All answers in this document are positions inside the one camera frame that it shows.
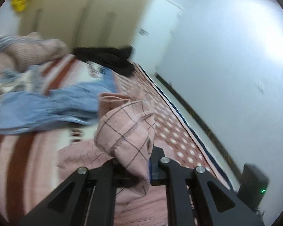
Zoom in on beige wardrobe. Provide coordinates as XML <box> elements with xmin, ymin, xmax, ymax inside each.
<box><xmin>19</xmin><ymin>0</ymin><xmax>148</xmax><ymax>49</ymax></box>

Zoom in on black garment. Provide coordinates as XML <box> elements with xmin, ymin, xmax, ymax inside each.
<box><xmin>73</xmin><ymin>45</ymin><xmax>135</xmax><ymax>76</ymax></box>

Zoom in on pink brown quilt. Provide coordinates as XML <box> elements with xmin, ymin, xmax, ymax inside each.
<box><xmin>0</xmin><ymin>32</ymin><xmax>68</xmax><ymax>75</ymax></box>

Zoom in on white door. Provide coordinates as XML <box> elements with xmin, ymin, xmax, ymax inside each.
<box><xmin>132</xmin><ymin>0</ymin><xmax>188</xmax><ymax>75</ymax></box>

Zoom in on striped pink bed blanket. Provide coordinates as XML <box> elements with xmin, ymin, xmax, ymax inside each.
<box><xmin>0</xmin><ymin>54</ymin><xmax>233</xmax><ymax>225</ymax></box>

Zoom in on light blue denim jeans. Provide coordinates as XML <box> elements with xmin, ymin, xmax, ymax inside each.
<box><xmin>0</xmin><ymin>68</ymin><xmax>116</xmax><ymax>135</ymax></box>

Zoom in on black device green light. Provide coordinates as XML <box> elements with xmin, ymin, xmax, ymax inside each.
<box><xmin>237</xmin><ymin>163</ymin><xmax>269</xmax><ymax>212</ymax></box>

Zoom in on pink checked pants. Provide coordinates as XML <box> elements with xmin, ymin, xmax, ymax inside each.
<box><xmin>56</xmin><ymin>92</ymin><xmax>230</xmax><ymax>226</ymax></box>

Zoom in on yellow object on wardrobe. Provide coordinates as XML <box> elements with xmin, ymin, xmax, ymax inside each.
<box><xmin>11</xmin><ymin>0</ymin><xmax>28</xmax><ymax>12</ymax></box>

